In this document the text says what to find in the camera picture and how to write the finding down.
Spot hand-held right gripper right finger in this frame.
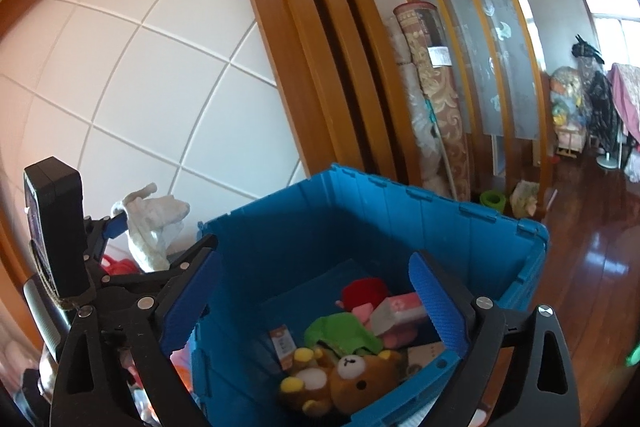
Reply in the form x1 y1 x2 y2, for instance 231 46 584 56
407 251 582 427

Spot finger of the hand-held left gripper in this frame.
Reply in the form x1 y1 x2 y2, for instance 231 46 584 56
82 212 131 258
97 257 176 297

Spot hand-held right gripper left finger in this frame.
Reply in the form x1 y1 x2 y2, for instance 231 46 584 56
49 233 222 427

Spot white fluffy cloth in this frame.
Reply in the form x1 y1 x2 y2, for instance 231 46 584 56
111 182 191 273

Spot pink printed box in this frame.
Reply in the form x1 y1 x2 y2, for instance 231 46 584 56
370 292 428 335

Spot pink pig plush red dress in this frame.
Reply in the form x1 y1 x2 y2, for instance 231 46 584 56
336 278 390 315

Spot green plush toy striped trim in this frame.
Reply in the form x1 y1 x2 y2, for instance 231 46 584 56
304 313 383 358

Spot brown bear plush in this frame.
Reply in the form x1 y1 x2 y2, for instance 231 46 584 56
279 347 403 415

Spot blue plastic crate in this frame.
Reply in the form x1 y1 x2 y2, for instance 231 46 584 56
190 163 550 427

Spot white flat box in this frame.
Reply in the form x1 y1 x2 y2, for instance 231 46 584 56
402 341 448 380

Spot small orange box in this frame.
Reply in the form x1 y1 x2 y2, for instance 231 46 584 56
270 324 296 370

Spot green foam roll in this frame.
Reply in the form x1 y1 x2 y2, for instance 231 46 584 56
480 191 507 212

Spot yellowish bag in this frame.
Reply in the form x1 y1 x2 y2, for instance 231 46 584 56
510 181 541 218

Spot patterned rolled carpet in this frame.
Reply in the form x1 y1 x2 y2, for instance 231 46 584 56
393 2 472 202

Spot small pink stool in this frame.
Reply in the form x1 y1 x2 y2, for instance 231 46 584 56
555 127 586 158

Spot colourful wrapped bundle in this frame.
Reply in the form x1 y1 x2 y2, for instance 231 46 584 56
550 66 591 130

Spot black hanging clothes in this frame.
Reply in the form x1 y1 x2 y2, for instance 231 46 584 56
572 34 621 152

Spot wooden frosted glass partition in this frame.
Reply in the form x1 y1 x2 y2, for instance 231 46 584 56
365 0 556 208

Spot pink hanging cloth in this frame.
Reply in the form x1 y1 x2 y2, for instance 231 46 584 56
607 63 640 138

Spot window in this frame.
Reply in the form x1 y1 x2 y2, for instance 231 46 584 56
580 0 640 68

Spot mop handle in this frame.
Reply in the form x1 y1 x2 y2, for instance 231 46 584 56
425 99 461 200

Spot wooden door frame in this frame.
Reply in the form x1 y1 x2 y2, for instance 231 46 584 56
225 0 416 188

